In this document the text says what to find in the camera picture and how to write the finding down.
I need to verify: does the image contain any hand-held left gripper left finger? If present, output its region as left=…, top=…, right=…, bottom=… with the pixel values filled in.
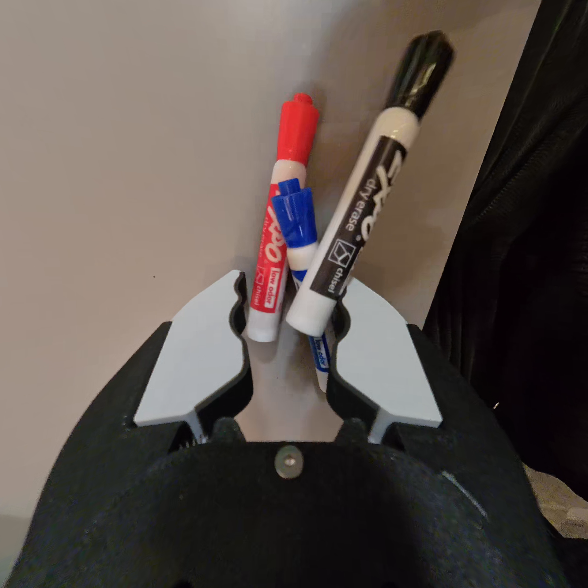
left=133, top=269, right=254, bottom=443

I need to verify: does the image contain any blue dry erase marker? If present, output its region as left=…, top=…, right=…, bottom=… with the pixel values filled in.
left=271, top=178, right=332, bottom=394

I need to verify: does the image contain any black dry erase marker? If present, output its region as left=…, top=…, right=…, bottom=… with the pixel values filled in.
left=285, top=30, right=456, bottom=337

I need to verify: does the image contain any red dry erase marker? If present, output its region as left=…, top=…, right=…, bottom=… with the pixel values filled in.
left=247, top=93, right=321, bottom=343

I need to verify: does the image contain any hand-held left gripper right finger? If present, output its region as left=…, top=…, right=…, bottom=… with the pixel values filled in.
left=325, top=276, right=444, bottom=445

